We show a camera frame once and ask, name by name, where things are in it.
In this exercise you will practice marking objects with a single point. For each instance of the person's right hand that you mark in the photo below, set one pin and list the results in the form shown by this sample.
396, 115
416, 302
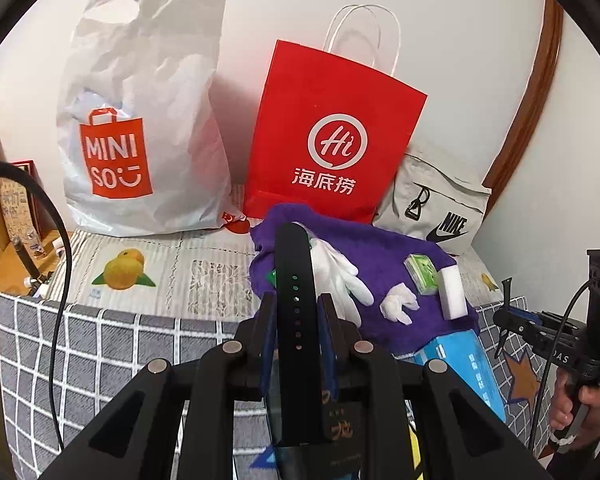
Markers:
595, 402

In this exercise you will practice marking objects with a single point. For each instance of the fruit print bed sheet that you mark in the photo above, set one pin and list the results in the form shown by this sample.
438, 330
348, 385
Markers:
180, 270

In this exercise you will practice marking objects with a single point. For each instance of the person's right forearm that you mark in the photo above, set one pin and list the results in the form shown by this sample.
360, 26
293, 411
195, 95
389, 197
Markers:
595, 455

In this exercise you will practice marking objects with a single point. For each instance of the purple towel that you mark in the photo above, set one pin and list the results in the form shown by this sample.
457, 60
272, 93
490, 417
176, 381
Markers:
380, 255

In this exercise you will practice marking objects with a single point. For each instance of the brown wooden headboard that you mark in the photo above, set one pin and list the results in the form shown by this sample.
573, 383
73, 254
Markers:
540, 85

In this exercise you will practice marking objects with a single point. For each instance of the yellow black pouch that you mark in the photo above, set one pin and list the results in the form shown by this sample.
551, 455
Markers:
416, 440

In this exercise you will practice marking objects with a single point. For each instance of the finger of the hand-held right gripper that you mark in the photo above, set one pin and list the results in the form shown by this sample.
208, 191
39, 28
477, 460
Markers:
522, 316
532, 336

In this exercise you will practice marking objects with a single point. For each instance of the dark green box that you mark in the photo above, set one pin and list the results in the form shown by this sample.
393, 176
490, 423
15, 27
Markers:
350, 440

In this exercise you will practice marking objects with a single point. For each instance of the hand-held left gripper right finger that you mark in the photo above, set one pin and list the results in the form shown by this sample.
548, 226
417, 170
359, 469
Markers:
327, 345

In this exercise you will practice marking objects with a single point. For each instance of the blue tissue pack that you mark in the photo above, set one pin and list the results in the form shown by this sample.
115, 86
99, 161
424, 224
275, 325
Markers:
460, 360

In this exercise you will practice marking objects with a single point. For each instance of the white cotton glove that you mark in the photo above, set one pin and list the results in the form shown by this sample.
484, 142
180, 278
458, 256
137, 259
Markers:
335, 270

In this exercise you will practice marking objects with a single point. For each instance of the red paper bag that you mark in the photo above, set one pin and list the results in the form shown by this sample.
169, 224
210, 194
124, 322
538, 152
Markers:
330, 85

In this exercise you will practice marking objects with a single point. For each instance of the white plastic bag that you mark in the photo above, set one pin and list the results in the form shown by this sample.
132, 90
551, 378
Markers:
155, 60

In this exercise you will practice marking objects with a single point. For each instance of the grey checked blanket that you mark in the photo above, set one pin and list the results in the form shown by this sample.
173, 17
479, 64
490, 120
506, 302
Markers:
105, 340

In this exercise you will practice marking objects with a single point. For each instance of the white sponge block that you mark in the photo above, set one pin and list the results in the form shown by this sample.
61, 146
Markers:
452, 292

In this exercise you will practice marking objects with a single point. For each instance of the crumpled white tissue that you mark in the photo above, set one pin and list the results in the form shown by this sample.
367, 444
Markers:
395, 302

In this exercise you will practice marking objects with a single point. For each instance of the light wooden bedside furniture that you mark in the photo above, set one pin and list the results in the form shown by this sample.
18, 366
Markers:
10, 270

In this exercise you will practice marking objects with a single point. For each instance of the beige waist bag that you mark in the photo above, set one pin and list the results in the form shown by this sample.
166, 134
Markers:
430, 185

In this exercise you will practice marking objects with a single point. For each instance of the green tissue packet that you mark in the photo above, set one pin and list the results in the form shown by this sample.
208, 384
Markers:
422, 272

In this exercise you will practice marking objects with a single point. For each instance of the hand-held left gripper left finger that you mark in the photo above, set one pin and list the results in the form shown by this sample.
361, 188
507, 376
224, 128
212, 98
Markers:
267, 340

